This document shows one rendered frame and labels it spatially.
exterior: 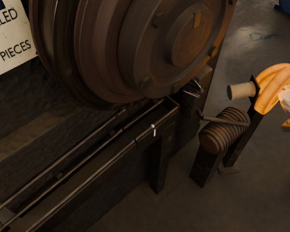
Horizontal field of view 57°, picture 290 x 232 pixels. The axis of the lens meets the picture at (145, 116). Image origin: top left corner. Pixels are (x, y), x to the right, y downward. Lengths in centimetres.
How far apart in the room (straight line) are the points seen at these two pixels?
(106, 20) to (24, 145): 40
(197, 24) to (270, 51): 193
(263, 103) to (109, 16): 55
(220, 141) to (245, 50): 134
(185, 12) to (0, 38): 33
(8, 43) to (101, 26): 20
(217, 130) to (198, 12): 70
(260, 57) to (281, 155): 86
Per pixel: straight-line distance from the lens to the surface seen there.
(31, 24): 49
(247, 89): 107
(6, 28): 56
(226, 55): 226
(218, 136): 111
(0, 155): 73
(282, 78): 84
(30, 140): 72
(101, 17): 44
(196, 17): 50
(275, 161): 178
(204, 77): 92
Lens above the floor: 144
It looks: 54 degrees down
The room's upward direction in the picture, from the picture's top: straight up
